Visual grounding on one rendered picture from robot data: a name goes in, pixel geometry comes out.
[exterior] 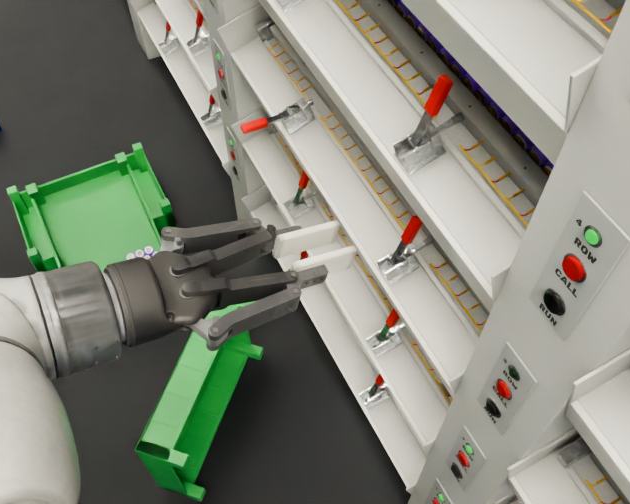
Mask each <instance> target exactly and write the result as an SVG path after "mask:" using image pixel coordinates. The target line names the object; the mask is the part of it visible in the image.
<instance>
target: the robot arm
mask: <svg viewBox="0 0 630 504"><path fill-rule="evenodd" d="M339 226H340V224H339V222H338V221H337V220H335V221H331V222H328V223H324V224H320V225H316V226H312V227H308V228H304V229H302V227H301V226H296V225H295V226H291V227H287V228H283V229H279V230H276V227H275V226H274V225H271V224H268V225H267V228H265V227H264V226H262V221H261V220H260V219H258V218H250V219H244V220H238V221H231V222H225V223H219V224H212V225H206V226H200V227H193V228H187V229H185V228H176V227H164V228H163V229H162V231H161V251H159V252H157V253H156V254H154V255H153V256H152V257H150V258H148V259H145V258H143V257H137V258H133V259H129V260H125V261H121V262H117V263H113V264H109V265H107V266H106V268H104V270H103V273H102V272H101V270H100V268H99V267H98V265H97V264H96V263H95V262H93V261H87V262H83V263H79V264H75V265H70V266H66V267H62V268H58V269H54V270H50V271H46V272H43V271H41V272H37V273H35V274H33V275H30V276H23V277H17V278H0V504H78V502H79V498H80V488H81V481H80V468H79V461H78V454H77V449H76V444H75V440H74V435H73V431H72V428H71V425H70V421H69V418H68V415H67V413H66V410H65V407H64V404H63V402H62V400H61V398H60V396H59V394H58V392H57V390H56V388H55V386H54V385H53V383H52V382H51V381H52V380H55V379H57V378H61V377H68V376H71V375H72V374H74V373H77V372H80V371H83V370H86V369H90V368H93V367H96V366H99V365H103V364H106V363H109V362H112V361H115V360H118V359H119V358H120V356H121V354H122V343H123V344H124V345H125V346H128V347H133V346H137V345H140V344H143V343H147V342H150V341H153V340H156V339H160V338H162V337H164V336H166V335H168V334H170V333H172V332H192V331H194V332H196V333H197V334H198V335H199V336H200V337H202V338H203V339H204V340H205V341H206V347H207V349H208V350H210V351H216V350H218V349H219V348H220V347H221V346H222V345H223V344H225V343H226V342H227V341H228V340H229V339H230V338H232V337H234V336H237V335H239V334H241V333H244V332H246V331H248V330H251V329H253V328H256V327H258V326H260V325H263V324H265V323H267V322H270V321H272V320H275V319H277V318H279V317H282V316H284V315H287V314H289V313H291V312H294V311H295V310H296V309H297V307H298V304H299V300H300V297H301V294H302V291H301V289H304V288H307V287H311V286H313V285H317V284H321V283H323V282H324V281H325V280H326V278H327V275H329V274H332V273H336V272H339V271H342V270H346V269H349V268H350V266H351V264H352V261H353V259H354V256H355V253H356V251H357V250H356V248H355V247H354V246H350V247H346V248H342V249H339V250H335V251H332V252H328V253H324V254H321V255H317V256H314V257H310V258H307V259H303V260H299V261H296V262H293V263H292V265H291V269H290V271H284V272H277V273H271V274H264V275H258V276H251V277H244V278H238V279H231V280H228V279H227V278H216V279H214V277H215V276H216V275H218V274H221V273H223V272H226V271H228V270H230V269H233V268H235V267H238V266H240V265H243V264H245V263H247V262H250V261H252V260H255V259H257V258H259V257H262V256H264V255H267V254H269V253H271V251H272V250H273V253H272V255H273V257H274V258H275V259H277V258H281V257H284V256H288V255H292V254H295V253H299V252H303V251H306V250H310V249H314V248H317V247H321V246H325V245H328V244H332V243H334V241H335V238H336V235H337V232H338V229H339ZM214 249H216V250H214ZM211 250H213V251H211ZM196 252H200V253H197V254H195V255H192V256H186V255H181V254H189V253H196ZM253 301H256V302H253ZM247 302H253V303H251V304H248V305H246V306H243V307H241V308H238V309H236V310H233V311H231V312H229V313H227V314H225V315H223V316H222V317H221V318H219V317H218V316H214V317H213V318H211V319H209V320H204V319H205V318H206V317H207V315H208V314H209V313H210V312H211V311H217V310H223V309H225V308H227V307H228V306H230V305H235V304H241V303H247Z"/></svg>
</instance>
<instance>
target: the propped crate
mask: <svg viewBox="0 0 630 504"><path fill-rule="evenodd" d="M25 187H26V190H27V192H28V195H29V196H30V197H31V201H32V203H33V206H34V208H35V211H36V213H37V216H38V218H39V221H40V223H41V226H42V228H43V231H44V233H45V236H46V238H47V241H48V243H49V246H50V248H51V251H52V253H53V256H54V258H55V261H56V263H57V266H58V268H62V267H66V266H70V265H75V264H79V263H83V262H87V261H93V262H95V263H96V264H97V265H98V267H99V268H100V270H101V272H102V273H103V270H104V268H106V266H107V265H109V264H113V263H117V262H121V261H125V260H126V255H127V254H128V253H134V254H135V252H136V250H138V249H142V250H143V251H144V248H145V247H146V246H152V247H153V250H154V251H158V252H159V251H161V238H160V235H159V233H158V231H157V228H156V226H155V224H154V221H153V219H152V217H151V214H150V212H149V210H148V207H147V205H146V203H145V200H144V198H143V196H142V193H141V191H140V189H139V186H138V184H137V182H136V179H135V177H134V175H133V172H132V170H131V168H130V165H129V164H128V161H127V158H126V155H125V153H124V152H121V153H119V154H116V155H115V160H113V161H110V162H107V163H104V164H101V165H98V166H95V167H93V168H90V169H87V170H84V171H81V172H78V173H75V174H73V175H70V176H67V177H64V178H61V179H58V180H55V181H53V182H50V183H47V184H44V185H41V186H37V185H36V183H32V184H29V185H27V186H25Z"/></svg>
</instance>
